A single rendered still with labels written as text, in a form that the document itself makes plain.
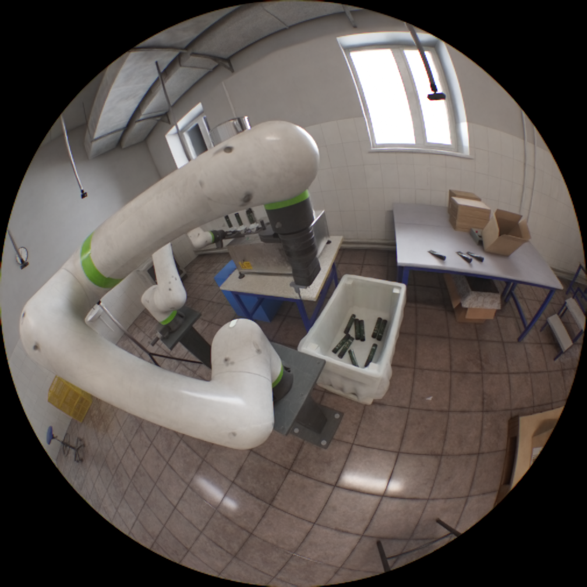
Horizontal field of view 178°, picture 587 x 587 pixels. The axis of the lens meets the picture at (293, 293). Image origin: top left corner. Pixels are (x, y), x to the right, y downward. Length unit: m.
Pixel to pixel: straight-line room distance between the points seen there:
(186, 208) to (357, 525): 1.65
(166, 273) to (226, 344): 0.54
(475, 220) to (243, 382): 1.91
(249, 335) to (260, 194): 0.28
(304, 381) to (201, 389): 0.34
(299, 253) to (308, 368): 0.35
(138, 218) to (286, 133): 0.20
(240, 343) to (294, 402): 0.26
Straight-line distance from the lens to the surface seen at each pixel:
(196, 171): 0.23
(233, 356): 0.38
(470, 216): 1.88
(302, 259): 0.40
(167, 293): 0.87
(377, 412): 1.48
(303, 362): 0.61
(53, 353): 0.36
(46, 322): 0.37
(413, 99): 2.97
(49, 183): 4.84
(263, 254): 1.20
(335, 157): 2.51
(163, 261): 0.88
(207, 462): 1.83
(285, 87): 2.81
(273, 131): 0.21
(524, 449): 1.90
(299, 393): 0.57
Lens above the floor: 1.44
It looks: 39 degrees down
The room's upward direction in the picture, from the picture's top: 20 degrees counter-clockwise
